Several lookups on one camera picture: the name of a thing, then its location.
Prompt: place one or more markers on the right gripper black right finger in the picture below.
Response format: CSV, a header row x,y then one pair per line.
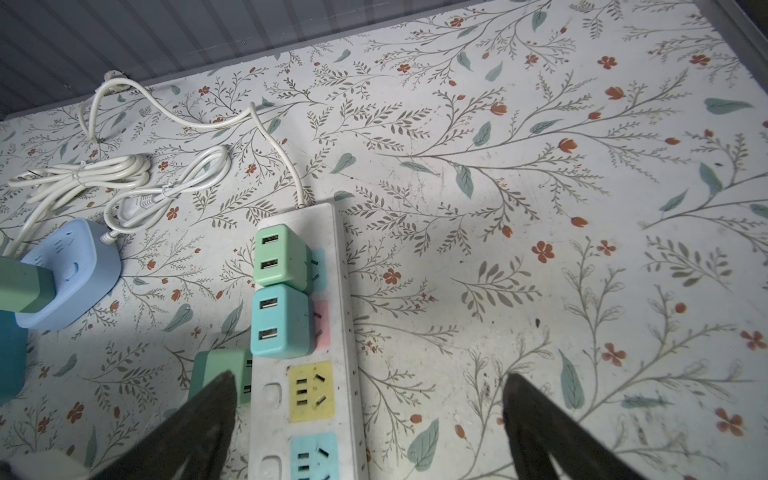
x,y
543,438

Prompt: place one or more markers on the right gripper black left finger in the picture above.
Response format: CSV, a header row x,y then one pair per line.
x,y
193,443

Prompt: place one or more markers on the white long power strip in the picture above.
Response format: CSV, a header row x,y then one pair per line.
x,y
306,417

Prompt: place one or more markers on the teal plug cube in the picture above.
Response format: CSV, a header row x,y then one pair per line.
x,y
282,323

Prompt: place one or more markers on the green plug cube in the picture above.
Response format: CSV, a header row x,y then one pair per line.
x,y
25,288
210,364
282,257

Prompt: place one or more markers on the teal power strip with USB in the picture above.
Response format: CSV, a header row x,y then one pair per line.
x,y
13,355

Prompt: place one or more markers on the blue square socket cube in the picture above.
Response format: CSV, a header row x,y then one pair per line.
x,y
84,269

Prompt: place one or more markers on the floral patterned table mat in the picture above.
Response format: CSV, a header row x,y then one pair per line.
x,y
575,191

